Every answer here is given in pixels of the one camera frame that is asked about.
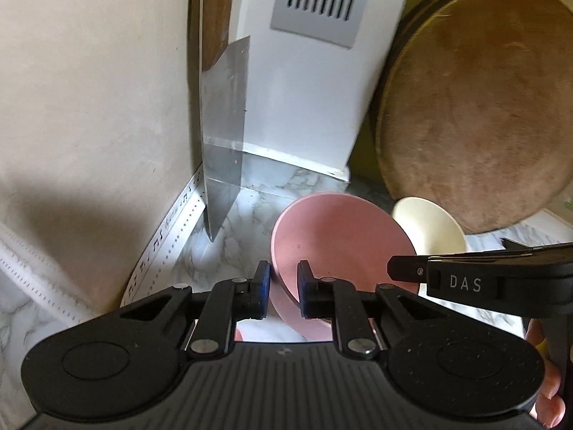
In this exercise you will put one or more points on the person's right hand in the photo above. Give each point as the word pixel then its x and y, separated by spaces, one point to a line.
pixel 551 405

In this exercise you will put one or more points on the round wooden cutting board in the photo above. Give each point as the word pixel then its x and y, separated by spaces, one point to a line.
pixel 474 112

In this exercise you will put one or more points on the cream round bowl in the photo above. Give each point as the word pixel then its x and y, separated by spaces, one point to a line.
pixel 429 228

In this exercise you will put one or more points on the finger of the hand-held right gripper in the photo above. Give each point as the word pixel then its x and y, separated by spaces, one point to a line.
pixel 407 268
pixel 519 244

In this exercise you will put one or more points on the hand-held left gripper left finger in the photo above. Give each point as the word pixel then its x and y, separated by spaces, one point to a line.
pixel 265 286

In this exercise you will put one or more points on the pink round bowl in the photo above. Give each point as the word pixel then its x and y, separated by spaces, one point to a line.
pixel 340 237

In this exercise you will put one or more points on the grey vent grille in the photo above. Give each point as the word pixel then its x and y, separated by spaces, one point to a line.
pixel 313 22

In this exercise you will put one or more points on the white music-note edge strip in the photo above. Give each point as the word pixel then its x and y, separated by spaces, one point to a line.
pixel 172 228

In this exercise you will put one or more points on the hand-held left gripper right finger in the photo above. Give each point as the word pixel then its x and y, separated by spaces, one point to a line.
pixel 303 291

